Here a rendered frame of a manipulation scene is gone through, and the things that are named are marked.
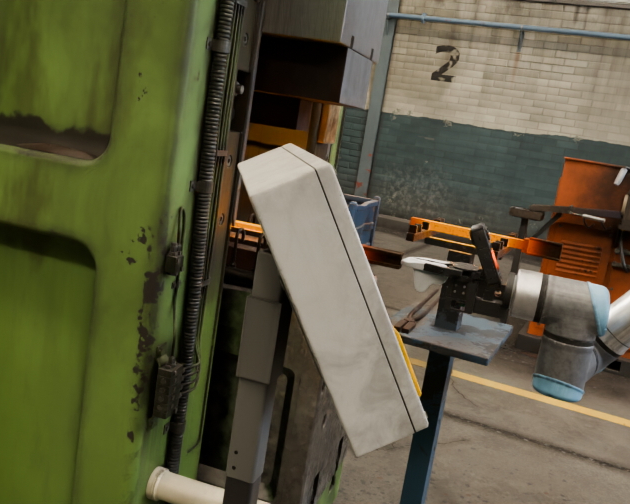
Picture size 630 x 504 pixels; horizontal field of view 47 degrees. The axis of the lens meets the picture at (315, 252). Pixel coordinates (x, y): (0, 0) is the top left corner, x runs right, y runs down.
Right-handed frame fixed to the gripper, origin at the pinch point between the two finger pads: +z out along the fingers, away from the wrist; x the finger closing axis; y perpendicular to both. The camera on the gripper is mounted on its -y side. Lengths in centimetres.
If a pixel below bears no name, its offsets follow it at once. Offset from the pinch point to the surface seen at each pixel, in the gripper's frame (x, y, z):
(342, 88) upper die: -12.0, -29.2, 15.0
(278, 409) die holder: -12.7, 31.1, 17.3
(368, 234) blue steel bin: 412, 57, 91
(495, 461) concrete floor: 151, 100, -29
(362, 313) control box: -71, -6, -7
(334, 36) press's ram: -17.5, -37.1, 16.2
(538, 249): 54, 0, -25
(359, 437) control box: -70, 6, -8
